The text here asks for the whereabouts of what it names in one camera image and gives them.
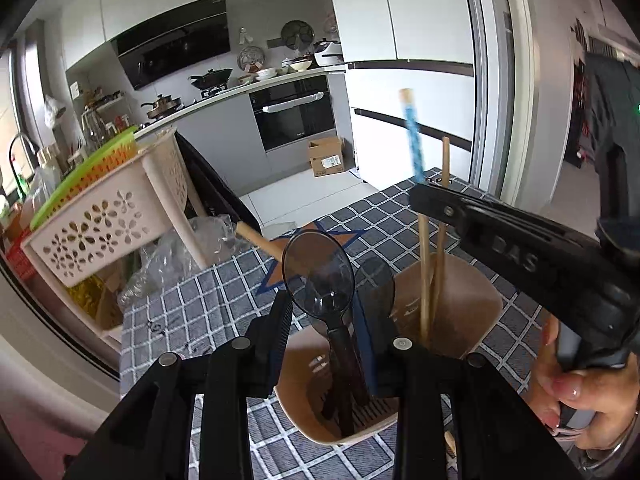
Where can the beige plastic utensil holder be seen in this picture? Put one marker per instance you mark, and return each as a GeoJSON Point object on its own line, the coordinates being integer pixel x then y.
{"type": "Point", "coordinates": [465, 305]}

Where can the black range hood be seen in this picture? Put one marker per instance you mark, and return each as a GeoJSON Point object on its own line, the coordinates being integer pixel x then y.
{"type": "Point", "coordinates": [170, 45]}

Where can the yellow packaged goods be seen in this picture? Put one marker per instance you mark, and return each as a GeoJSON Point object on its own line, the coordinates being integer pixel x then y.
{"type": "Point", "coordinates": [87, 297]}

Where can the white refrigerator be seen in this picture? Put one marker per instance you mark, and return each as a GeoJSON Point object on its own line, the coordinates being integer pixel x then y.
{"type": "Point", "coordinates": [415, 35]}

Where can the dark kitchen faucet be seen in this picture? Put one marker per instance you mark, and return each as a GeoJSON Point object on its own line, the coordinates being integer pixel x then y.
{"type": "Point", "coordinates": [22, 142]}

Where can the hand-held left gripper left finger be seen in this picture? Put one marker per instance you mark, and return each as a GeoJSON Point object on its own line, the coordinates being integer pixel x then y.
{"type": "Point", "coordinates": [277, 340]}

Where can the grey checked star tablecloth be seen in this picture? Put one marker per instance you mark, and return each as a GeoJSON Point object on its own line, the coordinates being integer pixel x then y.
{"type": "Point", "coordinates": [210, 300]}

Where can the hanging white plastic bag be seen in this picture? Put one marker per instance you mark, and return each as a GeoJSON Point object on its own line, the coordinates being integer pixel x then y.
{"type": "Point", "coordinates": [54, 112]}

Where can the green plastic basket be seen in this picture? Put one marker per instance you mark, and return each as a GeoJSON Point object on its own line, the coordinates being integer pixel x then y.
{"type": "Point", "coordinates": [85, 175]}

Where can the round metal plate rack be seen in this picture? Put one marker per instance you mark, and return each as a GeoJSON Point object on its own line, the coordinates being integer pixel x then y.
{"type": "Point", "coordinates": [250, 58]}

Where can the cardboard box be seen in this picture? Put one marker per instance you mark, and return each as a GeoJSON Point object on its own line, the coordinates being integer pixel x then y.
{"type": "Point", "coordinates": [326, 157]}

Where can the person's right hand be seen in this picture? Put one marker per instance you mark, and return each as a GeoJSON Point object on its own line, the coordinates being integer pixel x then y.
{"type": "Point", "coordinates": [610, 420]}

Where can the black chair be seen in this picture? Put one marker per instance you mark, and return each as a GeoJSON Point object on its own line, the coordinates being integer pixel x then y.
{"type": "Point", "coordinates": [215, 185]}

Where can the white bowl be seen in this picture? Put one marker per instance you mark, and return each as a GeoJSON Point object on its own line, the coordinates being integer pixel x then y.
{"type": "Point", "coordinates": [300, 64]}

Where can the glass kettle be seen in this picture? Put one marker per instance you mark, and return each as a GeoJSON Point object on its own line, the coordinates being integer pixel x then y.
{"type": "Point", "coordinates": [92, 125]}

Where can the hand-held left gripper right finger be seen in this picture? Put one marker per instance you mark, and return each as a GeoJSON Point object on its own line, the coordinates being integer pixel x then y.
{"type": "Point", "coordinates": [372, 350]}

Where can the blue patterned chopstick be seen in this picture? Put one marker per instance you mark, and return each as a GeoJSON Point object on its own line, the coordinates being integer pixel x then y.
{"type": "Point", "coordinates": [412, 135]}

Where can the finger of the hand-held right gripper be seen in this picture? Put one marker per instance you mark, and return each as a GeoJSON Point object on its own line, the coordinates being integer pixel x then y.
{"type": "Point", "coordinates": [437, 205]}

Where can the plain wooden chopstick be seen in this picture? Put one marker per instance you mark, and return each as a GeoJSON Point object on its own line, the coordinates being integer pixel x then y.
{"type": "Point", "coordinates": [444, 160]}
{"type": "Point", "coordinates": [451, 444]}
{"type": "Point", "coordinates": [257, 241]}

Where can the clear crumpled plastic bags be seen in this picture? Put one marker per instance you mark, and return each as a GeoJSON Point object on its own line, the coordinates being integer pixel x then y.
{"type": "Point", "coordinates": [170, 260]}

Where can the translucent black plastic spoon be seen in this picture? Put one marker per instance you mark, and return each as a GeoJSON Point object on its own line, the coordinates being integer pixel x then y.
{"type": "Point", "coordinates": [377, 280]}
{"type": "Point", "coordinates": [317, 270]}

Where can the black wok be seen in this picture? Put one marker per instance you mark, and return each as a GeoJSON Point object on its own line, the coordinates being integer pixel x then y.
{"type": "Point", "coordinates": [212, 79]}

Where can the beige flower-cutout storage trolley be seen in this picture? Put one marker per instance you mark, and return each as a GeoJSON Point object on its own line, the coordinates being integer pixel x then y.
{"type": "Point", "coordinates": [100, 225]}

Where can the dark round steamer rack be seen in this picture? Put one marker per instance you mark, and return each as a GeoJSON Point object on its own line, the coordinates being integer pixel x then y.
{"type": "Point", "coordinates": [296, 35]}

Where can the white rice cooker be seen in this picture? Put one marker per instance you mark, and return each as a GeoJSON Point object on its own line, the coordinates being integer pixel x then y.
{"type": "Point", "coordinates": [327, 52]}

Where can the black built-in oven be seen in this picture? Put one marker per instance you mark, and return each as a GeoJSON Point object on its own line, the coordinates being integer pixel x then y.
{"type": "Point", "coordinates": [292, 120]}

